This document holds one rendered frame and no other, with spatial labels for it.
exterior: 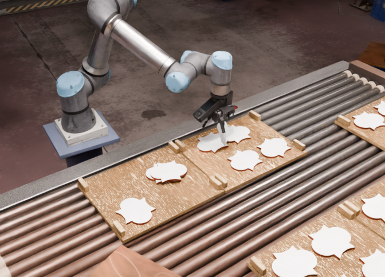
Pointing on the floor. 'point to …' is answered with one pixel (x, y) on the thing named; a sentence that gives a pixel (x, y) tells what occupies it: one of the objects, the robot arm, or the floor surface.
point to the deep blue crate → (378, 5)
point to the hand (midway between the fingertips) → (212, 137)
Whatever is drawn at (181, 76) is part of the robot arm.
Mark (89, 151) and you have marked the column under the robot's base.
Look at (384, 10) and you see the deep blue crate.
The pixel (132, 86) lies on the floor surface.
